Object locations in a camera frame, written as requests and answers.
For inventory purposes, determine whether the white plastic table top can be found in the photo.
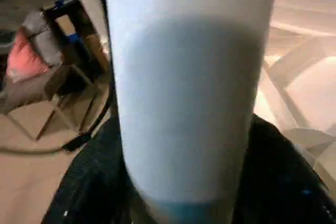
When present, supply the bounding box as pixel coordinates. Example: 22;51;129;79
253;0;336;190

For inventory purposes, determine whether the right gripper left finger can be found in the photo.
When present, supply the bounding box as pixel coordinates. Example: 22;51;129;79
41;119;137;224

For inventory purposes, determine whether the black floor cable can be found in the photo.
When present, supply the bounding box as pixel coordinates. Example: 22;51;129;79
61;95;112;154

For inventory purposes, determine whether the pink object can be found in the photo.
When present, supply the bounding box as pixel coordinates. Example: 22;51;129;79
6;35;50;78

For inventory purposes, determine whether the white plastic table leg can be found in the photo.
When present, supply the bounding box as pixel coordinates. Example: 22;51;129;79
102;0;276;224

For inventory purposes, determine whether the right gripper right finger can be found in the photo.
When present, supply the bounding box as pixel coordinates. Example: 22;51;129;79
232;113;336;224

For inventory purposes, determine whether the dark metal stand leg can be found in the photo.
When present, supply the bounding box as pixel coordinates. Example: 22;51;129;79
44;0;106;96

